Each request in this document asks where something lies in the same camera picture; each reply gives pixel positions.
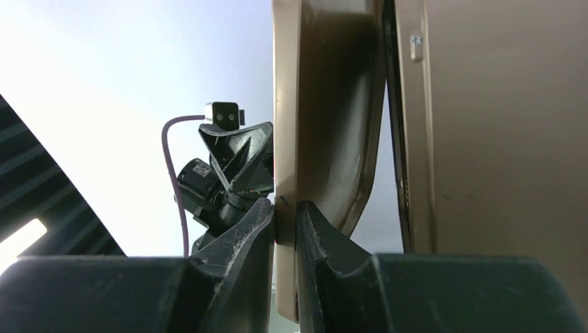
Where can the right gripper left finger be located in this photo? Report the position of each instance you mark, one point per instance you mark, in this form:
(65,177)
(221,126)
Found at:
(224,287)

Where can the gold chocolate box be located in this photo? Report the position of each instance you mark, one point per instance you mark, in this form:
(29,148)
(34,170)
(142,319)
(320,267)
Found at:
(490,122)

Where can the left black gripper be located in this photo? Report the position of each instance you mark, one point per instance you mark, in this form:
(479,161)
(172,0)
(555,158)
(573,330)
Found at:
(241,171)

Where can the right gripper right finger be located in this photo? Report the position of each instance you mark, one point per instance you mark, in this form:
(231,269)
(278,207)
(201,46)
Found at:
(344,288)

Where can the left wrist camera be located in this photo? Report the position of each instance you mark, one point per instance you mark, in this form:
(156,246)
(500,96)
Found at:
(226,115)

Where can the brown box lid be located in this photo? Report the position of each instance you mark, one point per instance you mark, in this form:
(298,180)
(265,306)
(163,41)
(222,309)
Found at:
(328,79)

